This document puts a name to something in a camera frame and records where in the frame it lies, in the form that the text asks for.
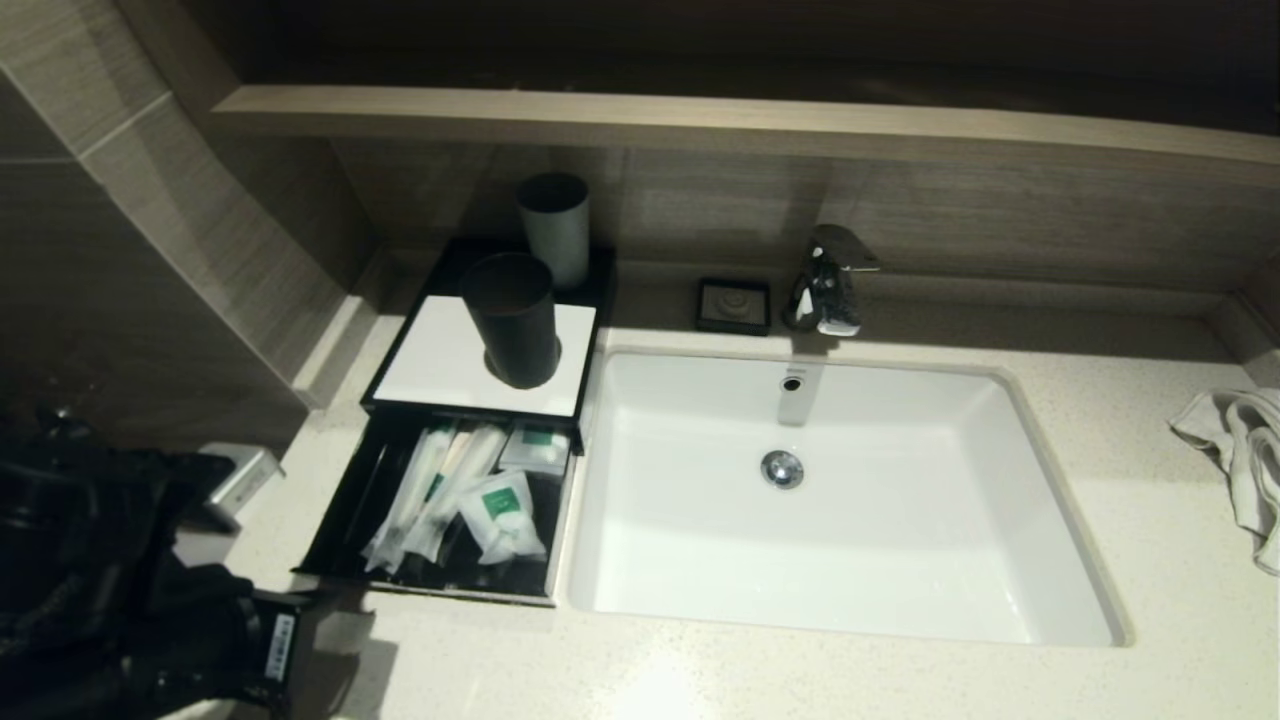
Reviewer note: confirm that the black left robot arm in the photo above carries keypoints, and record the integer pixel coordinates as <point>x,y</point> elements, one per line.
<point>80,560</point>

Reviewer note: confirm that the long clear toothbrush packet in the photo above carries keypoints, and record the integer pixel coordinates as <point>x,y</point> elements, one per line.
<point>455,490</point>

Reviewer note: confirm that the small green-label sachet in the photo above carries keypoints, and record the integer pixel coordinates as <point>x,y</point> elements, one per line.
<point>500,515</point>

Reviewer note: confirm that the black amenity tray box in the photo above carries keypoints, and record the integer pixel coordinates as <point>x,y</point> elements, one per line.
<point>340,520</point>

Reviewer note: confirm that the black square soap dish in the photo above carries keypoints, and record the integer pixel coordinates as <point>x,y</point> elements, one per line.
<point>733,305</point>

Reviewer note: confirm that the comb packet with green label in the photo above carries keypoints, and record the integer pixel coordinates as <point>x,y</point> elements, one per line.
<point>448,462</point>

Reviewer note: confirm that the chrome drain stopper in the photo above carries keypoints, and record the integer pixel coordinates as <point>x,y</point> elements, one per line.
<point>781,469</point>

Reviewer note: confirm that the large square green-label sachet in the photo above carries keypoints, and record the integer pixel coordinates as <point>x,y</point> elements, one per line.
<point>537,450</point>

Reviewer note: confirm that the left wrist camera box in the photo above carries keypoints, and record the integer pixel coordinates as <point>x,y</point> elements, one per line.
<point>245,478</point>

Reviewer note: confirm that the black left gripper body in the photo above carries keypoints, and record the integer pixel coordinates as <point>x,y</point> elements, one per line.
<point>250,650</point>

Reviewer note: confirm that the grey cup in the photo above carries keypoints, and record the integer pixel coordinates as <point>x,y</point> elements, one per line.
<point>560,235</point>

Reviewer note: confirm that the white sink basin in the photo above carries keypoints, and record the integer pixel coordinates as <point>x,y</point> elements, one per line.
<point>900,540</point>

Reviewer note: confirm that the black cup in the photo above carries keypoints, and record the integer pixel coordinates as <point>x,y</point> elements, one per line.
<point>515,330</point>

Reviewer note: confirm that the green-band toothbrush packet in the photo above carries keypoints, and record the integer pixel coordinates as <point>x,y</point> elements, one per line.
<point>405,510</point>

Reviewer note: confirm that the wooden wall shelf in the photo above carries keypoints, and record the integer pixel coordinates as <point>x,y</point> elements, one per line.
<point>700,122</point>

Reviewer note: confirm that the white towel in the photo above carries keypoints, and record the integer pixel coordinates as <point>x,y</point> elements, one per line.
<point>1250,450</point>

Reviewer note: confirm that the chrome faucet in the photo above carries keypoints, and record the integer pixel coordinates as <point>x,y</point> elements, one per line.
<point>825,285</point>

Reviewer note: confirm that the white ribbed tray insert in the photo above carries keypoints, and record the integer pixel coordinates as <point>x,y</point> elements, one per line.
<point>440,360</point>

